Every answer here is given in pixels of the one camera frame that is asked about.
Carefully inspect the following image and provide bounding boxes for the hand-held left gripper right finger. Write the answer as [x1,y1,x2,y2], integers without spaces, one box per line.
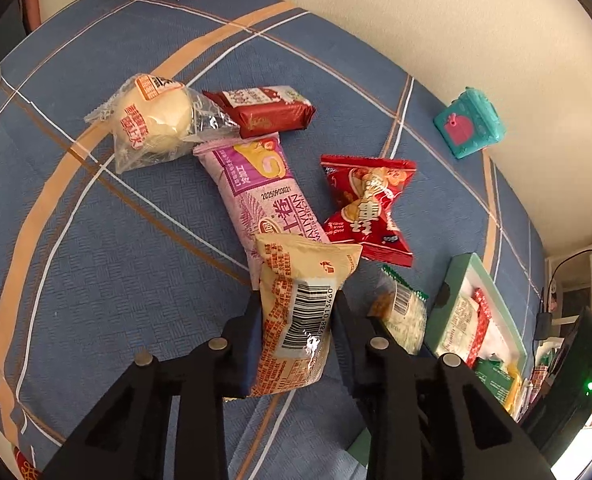
[332,290,554,480]

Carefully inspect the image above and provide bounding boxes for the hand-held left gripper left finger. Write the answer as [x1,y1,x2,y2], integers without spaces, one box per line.
[41,290,263,480]

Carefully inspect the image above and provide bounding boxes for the yellow snack packet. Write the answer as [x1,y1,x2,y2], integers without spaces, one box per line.
[503,364,523,413]

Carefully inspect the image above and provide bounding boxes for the beige snack packet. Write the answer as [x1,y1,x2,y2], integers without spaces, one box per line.
[250,233,364,401]

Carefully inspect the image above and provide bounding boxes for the dark green snack packet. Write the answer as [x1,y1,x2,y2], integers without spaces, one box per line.
[473,354,516,403]

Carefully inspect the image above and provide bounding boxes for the red patterned snack packet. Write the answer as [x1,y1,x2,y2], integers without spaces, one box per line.
[466,287,493,368]

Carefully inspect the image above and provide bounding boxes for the green and white snack packet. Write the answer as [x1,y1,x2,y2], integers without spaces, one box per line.
[443,294,483,361]

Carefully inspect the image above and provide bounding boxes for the white tray with green rim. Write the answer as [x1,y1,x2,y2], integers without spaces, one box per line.
[346,252,528,468]

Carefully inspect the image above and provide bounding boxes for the brick patterned box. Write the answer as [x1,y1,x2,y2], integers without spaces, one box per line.
[528,364,553,396]

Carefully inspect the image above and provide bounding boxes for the white packet with green edge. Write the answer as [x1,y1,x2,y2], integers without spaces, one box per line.
[368,262,430,357]

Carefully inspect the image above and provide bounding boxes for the black power adapter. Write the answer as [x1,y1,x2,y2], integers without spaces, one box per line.
[532,311,555,342]

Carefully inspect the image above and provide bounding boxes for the red twisted snack packet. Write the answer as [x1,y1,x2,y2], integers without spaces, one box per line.
[320,154,418,268]

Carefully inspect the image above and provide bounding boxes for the pink snack packet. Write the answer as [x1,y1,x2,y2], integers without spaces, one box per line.
[192,131,333,292]

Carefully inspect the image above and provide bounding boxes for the dark red snack packet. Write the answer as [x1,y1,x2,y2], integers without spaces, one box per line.
[202,85,318,140]

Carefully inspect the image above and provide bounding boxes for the clear packet with round bun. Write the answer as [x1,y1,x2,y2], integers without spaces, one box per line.
[84,73,243,176]

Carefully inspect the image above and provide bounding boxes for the teal cube box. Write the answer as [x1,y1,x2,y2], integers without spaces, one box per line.
[433,86,508,161]

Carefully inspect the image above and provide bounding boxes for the black cable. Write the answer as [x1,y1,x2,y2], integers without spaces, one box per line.
[546,245,592,311]

